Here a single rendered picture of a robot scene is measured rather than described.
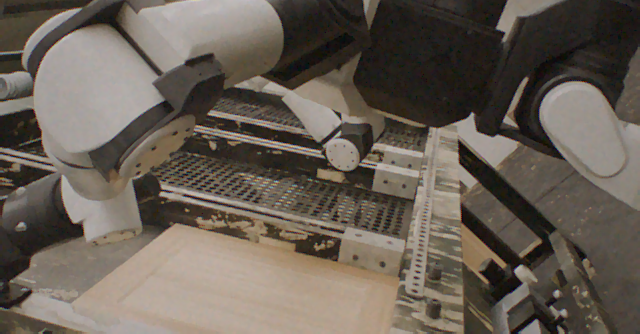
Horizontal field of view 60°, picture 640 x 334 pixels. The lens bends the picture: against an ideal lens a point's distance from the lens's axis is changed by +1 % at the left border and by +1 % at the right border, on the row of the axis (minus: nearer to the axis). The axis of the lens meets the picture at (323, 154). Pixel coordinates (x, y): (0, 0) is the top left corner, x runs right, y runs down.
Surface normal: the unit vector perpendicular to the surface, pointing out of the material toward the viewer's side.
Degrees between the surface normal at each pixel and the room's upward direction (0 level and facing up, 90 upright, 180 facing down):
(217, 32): 114
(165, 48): 85
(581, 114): 90
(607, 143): 90
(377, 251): 90
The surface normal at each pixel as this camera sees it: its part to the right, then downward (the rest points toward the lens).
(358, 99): 0.61, 0.43
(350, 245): -0.22, 0.25
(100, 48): 0.42, -0.43
